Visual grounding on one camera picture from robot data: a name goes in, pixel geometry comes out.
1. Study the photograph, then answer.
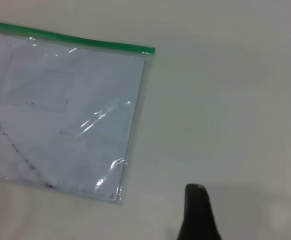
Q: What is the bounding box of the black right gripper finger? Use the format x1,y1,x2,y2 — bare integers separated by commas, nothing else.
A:
176,183,224,240

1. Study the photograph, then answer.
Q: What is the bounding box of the clear zip bag green closure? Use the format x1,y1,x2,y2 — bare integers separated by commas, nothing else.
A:
0,18,156,207

